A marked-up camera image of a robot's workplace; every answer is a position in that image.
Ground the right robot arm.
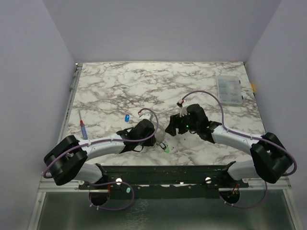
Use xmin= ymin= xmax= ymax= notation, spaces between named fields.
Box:
xmin=165 ymin=104 xmax=294 ymax=187

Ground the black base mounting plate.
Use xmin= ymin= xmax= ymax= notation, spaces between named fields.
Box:
xmin=79 ymin=165 xmax=250 ymax=199

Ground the clear plastic screw organizer box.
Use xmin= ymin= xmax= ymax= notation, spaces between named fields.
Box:
xmin=216 ymin=76 xmax=243 ymax=106

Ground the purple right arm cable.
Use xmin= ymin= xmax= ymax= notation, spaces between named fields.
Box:
xmin=181 ymin=91 xmax=297 ymax=208

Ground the red blue screwdriver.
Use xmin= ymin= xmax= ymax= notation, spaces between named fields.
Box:
xmin=78 ymin=110 xmax=88 ymax=140

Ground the blue key tag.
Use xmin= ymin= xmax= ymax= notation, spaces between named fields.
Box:
xmin=125 ymin=114 xmax=130 ymax=122

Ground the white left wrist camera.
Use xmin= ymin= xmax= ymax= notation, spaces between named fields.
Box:
xmin=139 ymin=112 xmax=155 ymax=122

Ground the black key tag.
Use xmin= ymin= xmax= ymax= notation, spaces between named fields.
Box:
xmin=160 ymin=143 xmax=166 ymax=149

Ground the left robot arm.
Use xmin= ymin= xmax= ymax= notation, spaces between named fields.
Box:
xmin=44 ymin=119 xmax=156 ymax=189

